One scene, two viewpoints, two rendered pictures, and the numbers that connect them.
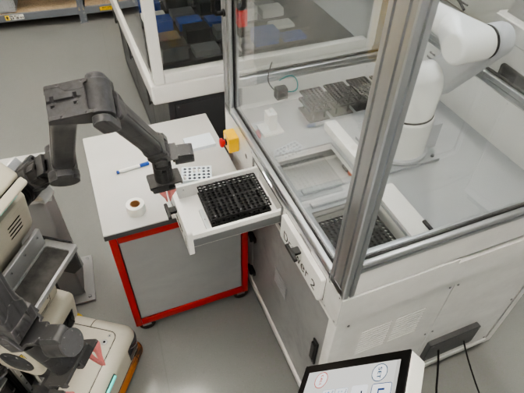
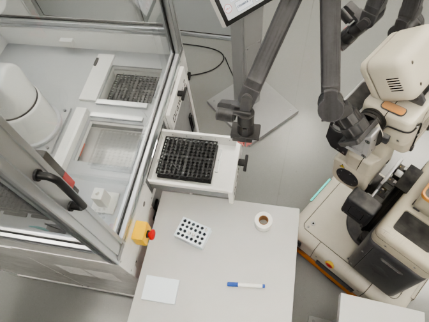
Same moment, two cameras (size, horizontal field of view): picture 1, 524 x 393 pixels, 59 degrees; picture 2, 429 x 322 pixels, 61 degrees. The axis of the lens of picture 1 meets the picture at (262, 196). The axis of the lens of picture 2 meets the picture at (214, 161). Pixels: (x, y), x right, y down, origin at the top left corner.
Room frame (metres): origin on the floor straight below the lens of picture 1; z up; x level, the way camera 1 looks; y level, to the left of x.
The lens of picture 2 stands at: (1.68, 0.69, 2.17)
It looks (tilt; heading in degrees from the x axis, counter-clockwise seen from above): 60 degrees down; 222
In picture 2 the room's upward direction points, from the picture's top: 9 degrees counter-clockwise
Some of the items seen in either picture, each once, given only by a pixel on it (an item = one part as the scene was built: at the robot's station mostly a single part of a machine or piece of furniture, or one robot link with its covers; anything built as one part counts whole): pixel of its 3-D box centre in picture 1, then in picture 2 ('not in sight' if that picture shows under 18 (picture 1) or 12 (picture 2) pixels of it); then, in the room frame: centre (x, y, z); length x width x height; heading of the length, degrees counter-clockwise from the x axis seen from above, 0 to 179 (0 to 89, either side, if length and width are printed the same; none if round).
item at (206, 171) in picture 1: (196, 176); (193, 233); (1.40, 0.27, 0.78); 0.12 x 0.08 x 0.04; 98
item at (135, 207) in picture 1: (136, 207); (263, 222); (1.21, 0.48, 0.78); 0.07 x 0.07 x 0.04
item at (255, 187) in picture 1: (233, 201); (188, 160); (1.18, 0.10, 0.87); 0.22 x 0.18 x 0.06; 113
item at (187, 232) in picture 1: (179, 214); (236, 165); (1.10, 0.29, 0.87); 0.29 x 0.02 x 0.11; 23
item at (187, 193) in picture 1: (235, 201); (186, 161); (1.18, 0.09, 0.86); 0.40 x 0.26 x 0.06; 113
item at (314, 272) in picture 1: (301, 255); (177, 97); (0.93, -0.13, 0.87); 0.29 x 0.02 x 0.11; 23
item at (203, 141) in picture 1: (199, 142); (160, 289); (1.64, 0.29, 0.77); 0.13 x 0.09 x 0.02; 114
